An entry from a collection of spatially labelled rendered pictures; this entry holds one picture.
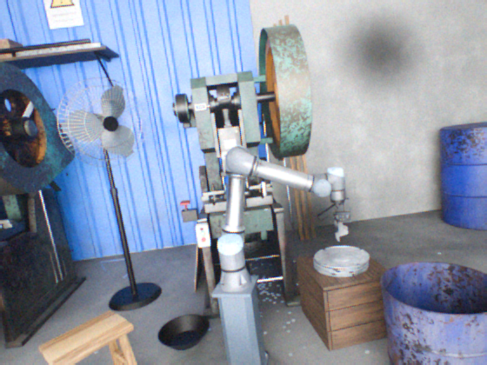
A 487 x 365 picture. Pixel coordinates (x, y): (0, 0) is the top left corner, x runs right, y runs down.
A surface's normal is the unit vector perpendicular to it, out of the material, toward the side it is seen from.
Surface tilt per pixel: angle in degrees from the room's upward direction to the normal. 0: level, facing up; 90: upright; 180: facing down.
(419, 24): 90
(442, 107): 90
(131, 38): 90
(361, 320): 90
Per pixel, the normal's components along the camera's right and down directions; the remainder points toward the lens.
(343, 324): 0.18, 0.17
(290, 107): 0.07, 0.41
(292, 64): 0.00, -0.14
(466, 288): -0.83, 0.18
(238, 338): -0.24, 0.22
